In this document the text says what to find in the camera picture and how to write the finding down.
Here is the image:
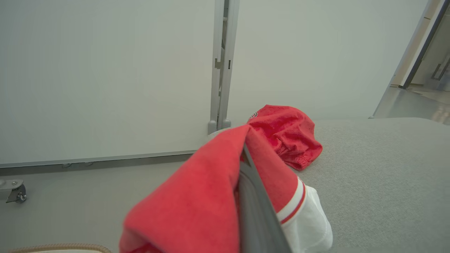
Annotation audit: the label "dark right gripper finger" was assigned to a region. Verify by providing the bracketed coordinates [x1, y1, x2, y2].
[238, 143, 293, 253]

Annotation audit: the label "red garment with white cuff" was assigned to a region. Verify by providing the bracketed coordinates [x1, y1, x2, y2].
[119, 124, 334, 253]

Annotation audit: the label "red shorts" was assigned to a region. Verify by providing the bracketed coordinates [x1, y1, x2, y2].
[246, 104, 323, 171]

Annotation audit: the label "wicker laundry basket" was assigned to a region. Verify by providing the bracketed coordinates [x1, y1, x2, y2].
[9, 243, 112, 253]

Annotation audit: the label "black caster wheel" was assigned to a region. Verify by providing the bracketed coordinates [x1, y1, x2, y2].
[6, 185, 27, 203]

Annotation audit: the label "grey partition foot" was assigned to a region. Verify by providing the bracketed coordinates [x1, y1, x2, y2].
[0, 179, 24, 192]

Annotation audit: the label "grey partition bottom rail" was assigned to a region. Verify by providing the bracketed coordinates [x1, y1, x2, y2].
[0, 150, 197, 168]

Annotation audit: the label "metal door handle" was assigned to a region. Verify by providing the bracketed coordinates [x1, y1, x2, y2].
[431, 56, 450, 80]

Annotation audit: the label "dark door frame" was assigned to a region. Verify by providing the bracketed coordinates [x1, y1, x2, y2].
[399, 0, 450, 89]

